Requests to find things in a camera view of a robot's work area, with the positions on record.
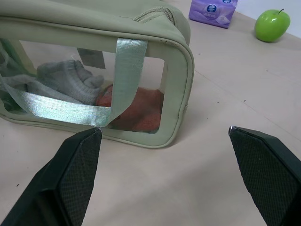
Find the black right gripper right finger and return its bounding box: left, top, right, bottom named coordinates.
left=228, top=126, right=301, bottom=226

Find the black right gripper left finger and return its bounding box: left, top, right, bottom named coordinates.
left=0, top=128, right=102, bottom=226

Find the beige clear-window pouch bag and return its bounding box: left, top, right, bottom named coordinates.
left=0, top=0, right=195, bottom=150

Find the grey sock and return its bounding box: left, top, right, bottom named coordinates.
left=0, top=59, right=104, bottom=111

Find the orange cloth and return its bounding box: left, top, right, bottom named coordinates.
left=95, top=85, right=165, bottom=132

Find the green apple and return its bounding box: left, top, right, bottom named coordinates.
left=254, top=8, right=291, bottom=43

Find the purple tissue pack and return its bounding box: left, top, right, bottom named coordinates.
left=188, top=0, right=238, bottom=30

